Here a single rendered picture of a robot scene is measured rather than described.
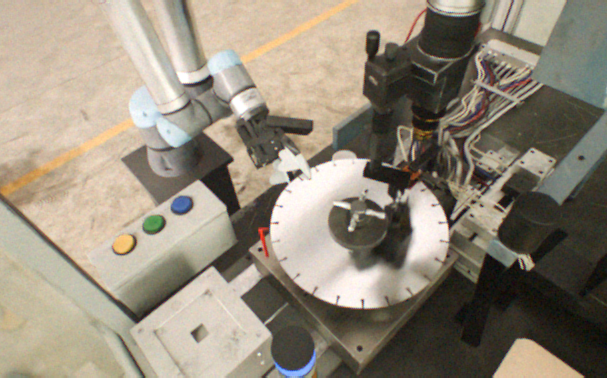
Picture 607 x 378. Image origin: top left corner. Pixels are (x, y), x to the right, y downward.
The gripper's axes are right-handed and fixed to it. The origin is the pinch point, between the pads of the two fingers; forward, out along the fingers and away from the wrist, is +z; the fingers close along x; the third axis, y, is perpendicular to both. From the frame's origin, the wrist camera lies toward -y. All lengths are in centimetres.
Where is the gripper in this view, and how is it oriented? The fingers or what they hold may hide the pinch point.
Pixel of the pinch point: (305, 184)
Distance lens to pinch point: 87.8
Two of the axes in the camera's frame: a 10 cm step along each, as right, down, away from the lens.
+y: -8.4, 4.7, -2.9
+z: 5.0, 8.6, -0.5
